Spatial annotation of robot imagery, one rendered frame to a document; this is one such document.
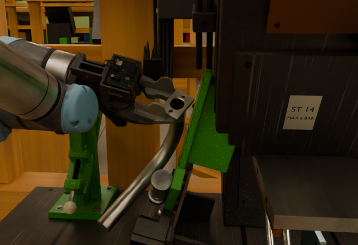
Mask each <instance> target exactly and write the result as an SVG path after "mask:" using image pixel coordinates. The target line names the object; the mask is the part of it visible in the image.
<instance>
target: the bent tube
mask: <svg viewBox="0 0 358 245"><path fill-rule="evenodd" d="M182 97H184V98H182ZM193 102H194V98H192V97H190V96H188V95H187V94H185V93H183V92H182V91H180V90H179V89H177V90H176V91H175V92H174V93H173V94H172V95H171V96H170V97H169V98H168V100H167V101H166V102H165V103H164V104H163V106H164V108H165V110H166V113H167V115H168V116H169V117H171V118H173V119H174V120H176V121H178V120H179V119H180V118H181V117H184V120H183V121H182V122H177V123H173V124H169V129H168V132H167V135H166V137H165V139H164V141H163V143H162V145H161V147H160V149H159V150H158V152H157V153H156V155H155V156H154V157H153V159H152V160H151V161H150V162H149V163H148V165H147V166H146V167H145V168H144V169H143V170H142V171H141V172H140V173H139V175H138V176H137V177H136V178H135V179H134V180H133V181H132V182H131V183H130V185H129V186H128V187H127V188H126V189H125V190H124V192H123V193H122V194H121V195H120V196H119V197H118V198H117V199H116V200H115V202H114V203H113V204H112V205H111V206H110V207H109V208H108V209H107V211H106V212H105V213H104V214H103V215H102V216H101V217H100V218H99V219H98V220H97V223H98V224H99V225H100V226H101V227H102V228H103V229H104V230H105V231H107V232H110V230H111V229H112V228H113V227H114V226H115V225H116V223H117V222H118V221H119V220H120V219H121V218H122V216H123V215H124V214H125V213H126V211H127V210H128V209H129V208H130V207H131V206H132V204H133V203H134V202H135V201H136V200H137V199H138V198H139V196H140V195H141V194H142V193H143V192H144V191H145V189H146V188H147V187H148V186H149V185H150V184H151V176H152V174H153V173H154V172H155V171H156V170H160V169H163V168H164V167H165V165H166V164H167V163H168V161H169V160H170V158H171V156H172V155H173V153H174V151H175V150H176V148H177V146H178V144H179V142H180V139H181V137H182V134H183V130H184V121H185V112H186V110H187V109H188V108H189V107H190V105H191V104H192V103H193Z"/></svg>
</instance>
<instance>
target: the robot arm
mask: <svg viewBox="0 0 358 245"><path fill-rule="evenodd" d="M128 60H129V61H128ZM105 61H107V63H106V64H104V62H105ZM132 61H133V62H132ZM104 62H103V63H99V62H96V61H92V60H89V59H87V58H86V55H85V53H81V52H77V54H76V55H75V54H71V53H68V52H64V51H61V50H57V49H54V48H51V47H47V46H43V45H39V44H36V43H32V42H29V41H27V40H25V39H21V38H15V37H9V36H1V37H0V142H2V141H4V140H6V139H7V137H8V135H9V134H11V133H12V129H13V128H14V129H27V130H43V131H51V132H64V133H65V134H70V133H85V132H87V131H89V130H90V129H91V128H92V127H93V126H94V124H95V122H96V119H97V114H98V111H99V110H100V111H101V112H102V113H103V114H104V115H105V116H106V117H107V118H109V119H110V120H111V121H112V122H113V123H114V124H115V125H116V126H117V127H125V126H126V125H127V122H129V123H133V124H144V125H153V124H173V123H179V122H182V121H183V120H184V117H181V118H180V119H179V120H178V121H176V120H174V119H173V118H171V117H169V116H168V115H167V113H166V110H165V108H164V106H163V105H162V104H160V103H157V102H152V103H150V104H146V103H141V102H135V99H136V96H139V95H141V91H143V93H144V94H145V96H146V98H147V99H152V100H153V99H162V100H164V101H167V100H168V98H169V97H170V96H171V95H172V94H173V93H174V92H175V91H176V90H175V88H174V84H173V81H172V80H171V79H170V78H168V77H161V78H160V79H159V80H158V81H154V80H153V79H151V78H149V77H147V76H143V69H142V65H141V61H139V60H135V59H131V58H128V57H125V56H121V55H118V54H113V56H112V58H111V60H104ZM111 64H112V65H111Z"/></svg>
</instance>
